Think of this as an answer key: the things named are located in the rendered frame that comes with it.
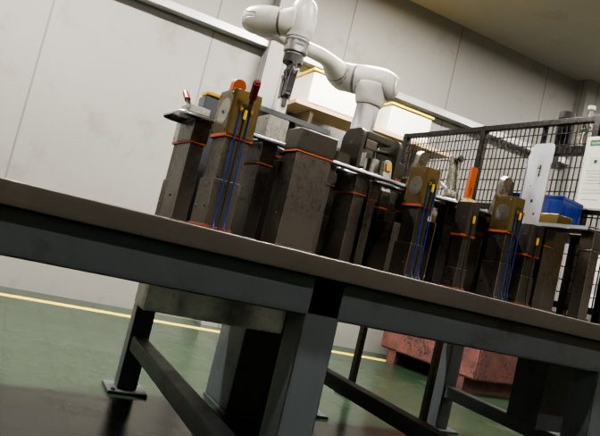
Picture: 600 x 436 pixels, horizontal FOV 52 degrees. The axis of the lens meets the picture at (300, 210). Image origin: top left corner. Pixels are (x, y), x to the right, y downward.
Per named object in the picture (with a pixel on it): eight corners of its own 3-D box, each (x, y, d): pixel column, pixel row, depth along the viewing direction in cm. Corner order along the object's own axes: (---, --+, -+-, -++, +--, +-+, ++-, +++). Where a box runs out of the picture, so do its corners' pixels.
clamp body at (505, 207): (498, 303, 195) (520, 196, 198) (471, 297, 206) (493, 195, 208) (512, 306, 198) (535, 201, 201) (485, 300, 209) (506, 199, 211)
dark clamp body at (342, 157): (311, 258, 211) (337, 150, 214) (294, 255, 222) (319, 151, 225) (329, 263, 215) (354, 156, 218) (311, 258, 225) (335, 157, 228)
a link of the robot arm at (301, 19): (315, 46, 230) (283, 43, 235) (325, 7, 231) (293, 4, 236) (306, 35, 220) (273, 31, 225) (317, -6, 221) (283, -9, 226)
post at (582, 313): (577, 321, 195) (595, 230, 197) (563, 317, 199) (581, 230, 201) (587, 322, 197) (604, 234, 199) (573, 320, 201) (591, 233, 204)
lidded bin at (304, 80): (335, 125, 541) (343, 94, 543) (359, 120, 504) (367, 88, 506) (285, 107, 520) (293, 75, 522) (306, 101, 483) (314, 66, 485)
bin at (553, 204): (556, 228, 238) (563, 196, 239) (490, 221, 263) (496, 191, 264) (579, 237, 248) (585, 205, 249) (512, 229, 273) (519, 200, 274)
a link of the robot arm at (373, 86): (317, 231, 280) (362, 243, 273) (306, 226, 265) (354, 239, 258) (362, 71, 286) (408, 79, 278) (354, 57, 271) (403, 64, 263)
